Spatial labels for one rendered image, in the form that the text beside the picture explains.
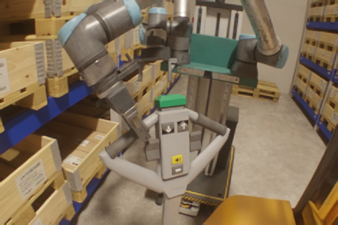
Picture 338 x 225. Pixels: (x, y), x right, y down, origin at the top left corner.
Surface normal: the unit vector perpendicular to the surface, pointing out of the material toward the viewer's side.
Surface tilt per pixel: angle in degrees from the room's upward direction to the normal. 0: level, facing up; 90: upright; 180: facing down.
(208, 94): 90
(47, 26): 90
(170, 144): 74
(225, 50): 90
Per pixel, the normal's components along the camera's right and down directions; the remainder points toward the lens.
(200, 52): -0.32, 0.39
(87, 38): 0.60, 0.14
